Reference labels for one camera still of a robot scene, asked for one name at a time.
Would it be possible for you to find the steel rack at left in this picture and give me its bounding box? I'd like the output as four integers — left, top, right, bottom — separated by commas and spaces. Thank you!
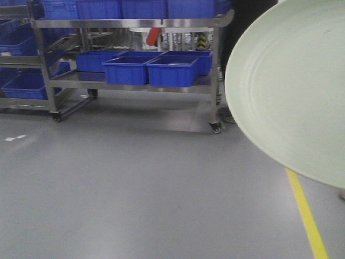
0, 0, 79, 122

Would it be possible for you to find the blue tray front right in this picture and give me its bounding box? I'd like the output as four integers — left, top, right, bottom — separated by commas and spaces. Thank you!
147, 56, 199, 87

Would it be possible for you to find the blue tray back left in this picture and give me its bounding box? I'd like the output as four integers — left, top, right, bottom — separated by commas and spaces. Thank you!
75, 50, 123, 72

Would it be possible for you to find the steel trolley cart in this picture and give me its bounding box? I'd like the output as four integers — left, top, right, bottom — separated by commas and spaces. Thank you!
32, 10, 235, 134

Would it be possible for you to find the blue tray front left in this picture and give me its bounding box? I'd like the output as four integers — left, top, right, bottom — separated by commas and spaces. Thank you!
102, 56, 158, 85

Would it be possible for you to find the blue tray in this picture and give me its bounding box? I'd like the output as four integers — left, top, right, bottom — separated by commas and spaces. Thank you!
147, 56, 199, 87
102, 56, 158, 85
75, 50, 123, 72

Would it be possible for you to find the pale green round plate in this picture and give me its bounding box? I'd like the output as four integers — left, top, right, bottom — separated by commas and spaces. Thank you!
225, 1, 344, 189

